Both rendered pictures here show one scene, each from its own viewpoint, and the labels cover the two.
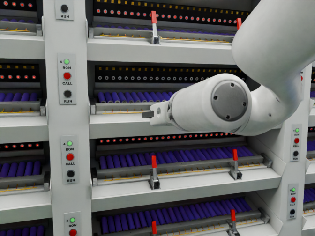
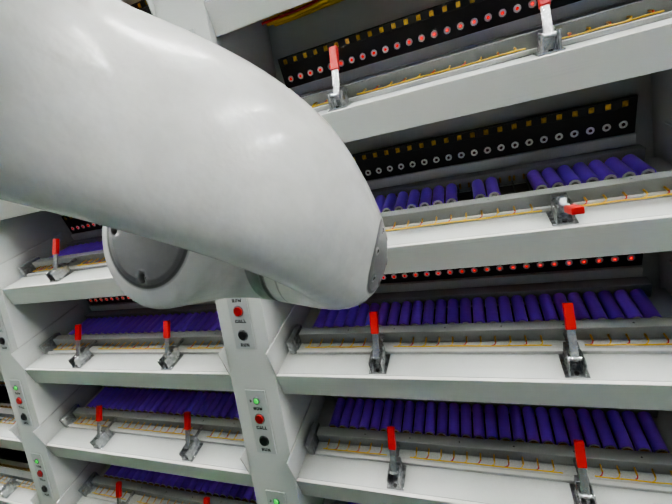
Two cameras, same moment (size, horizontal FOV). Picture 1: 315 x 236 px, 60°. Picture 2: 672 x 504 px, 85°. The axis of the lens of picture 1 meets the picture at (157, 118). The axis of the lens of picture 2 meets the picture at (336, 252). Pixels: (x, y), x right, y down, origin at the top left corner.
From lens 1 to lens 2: 43 cm
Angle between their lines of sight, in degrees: 39
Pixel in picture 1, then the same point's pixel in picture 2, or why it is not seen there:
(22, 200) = (206, 363)
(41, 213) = (223, 384)
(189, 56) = (407, 113)
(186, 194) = (440, 391)
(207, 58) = (453, 105)
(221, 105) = (126, 247)
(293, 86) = (43, 182)
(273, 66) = not seen: outside the picture
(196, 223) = (492, 448)
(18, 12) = not seen: hidden behind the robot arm
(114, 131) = not seen: hidden behind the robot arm
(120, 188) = (324, 363)
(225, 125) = (142, 299)
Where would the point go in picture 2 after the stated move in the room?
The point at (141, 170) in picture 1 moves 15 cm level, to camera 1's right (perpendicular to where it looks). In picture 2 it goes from (366, 335) to (452, 345)
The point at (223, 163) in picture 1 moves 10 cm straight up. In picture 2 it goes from (550, 331) to (544, 263)
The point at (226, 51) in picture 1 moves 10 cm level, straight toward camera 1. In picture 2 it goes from (498, 74) to (449, 65)
